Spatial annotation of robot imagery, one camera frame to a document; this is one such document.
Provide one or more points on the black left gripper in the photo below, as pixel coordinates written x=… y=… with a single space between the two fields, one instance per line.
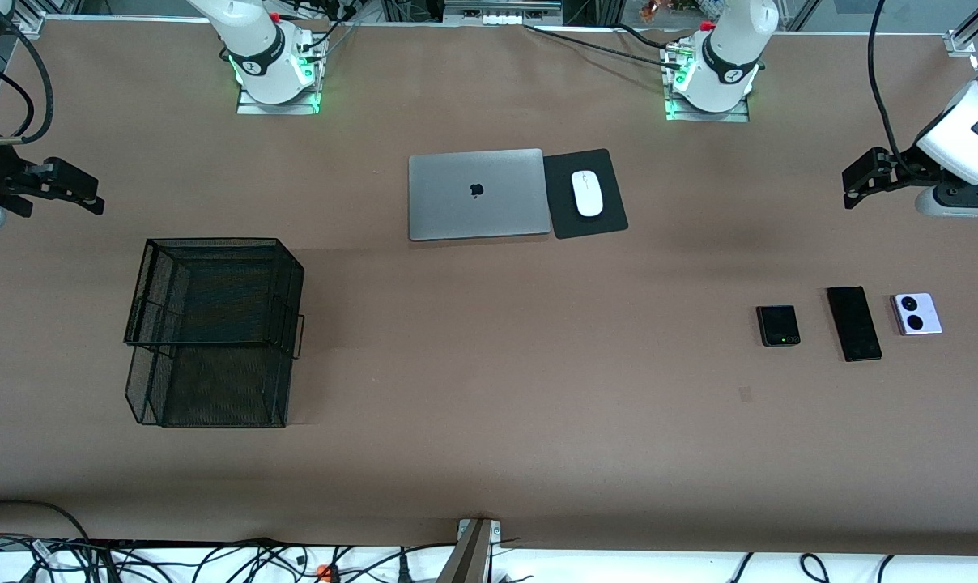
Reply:
x=907 y=168

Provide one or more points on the lilac flip phone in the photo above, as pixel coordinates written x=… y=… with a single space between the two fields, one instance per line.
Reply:
x=916 y=314

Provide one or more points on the long black slab phone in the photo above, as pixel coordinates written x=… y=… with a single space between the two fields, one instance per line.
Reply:
x=853 y=324

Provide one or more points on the small black flip phone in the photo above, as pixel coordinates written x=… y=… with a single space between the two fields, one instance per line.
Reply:
x=778 y=324

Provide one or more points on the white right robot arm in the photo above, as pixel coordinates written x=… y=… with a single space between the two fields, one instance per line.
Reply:
x=254 y=40

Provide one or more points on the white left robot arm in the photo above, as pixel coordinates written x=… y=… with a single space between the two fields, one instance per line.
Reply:
x=728 y=48

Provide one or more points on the black mouse pad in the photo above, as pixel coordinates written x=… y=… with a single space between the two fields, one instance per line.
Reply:
x=606 y=219

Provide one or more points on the white computer mouse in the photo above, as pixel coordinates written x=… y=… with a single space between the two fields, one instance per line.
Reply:
x=588 y=194

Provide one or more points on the white power strip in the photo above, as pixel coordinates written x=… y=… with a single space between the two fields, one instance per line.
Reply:
x=501 y=16

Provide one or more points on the grey closed laptop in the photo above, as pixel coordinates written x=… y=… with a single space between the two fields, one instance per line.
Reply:
x=457 y=210

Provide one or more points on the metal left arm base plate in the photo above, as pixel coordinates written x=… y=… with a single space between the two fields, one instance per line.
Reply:
x=736 y=116

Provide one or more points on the aluminium frame profile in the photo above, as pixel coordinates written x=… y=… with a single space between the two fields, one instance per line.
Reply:
x=27 y=20
x=963 y=40

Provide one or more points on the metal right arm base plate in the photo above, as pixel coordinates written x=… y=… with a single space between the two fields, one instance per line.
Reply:
x=250 y=108

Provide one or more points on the grey metal camera post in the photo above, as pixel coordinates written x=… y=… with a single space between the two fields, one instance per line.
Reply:
x=469 y=559

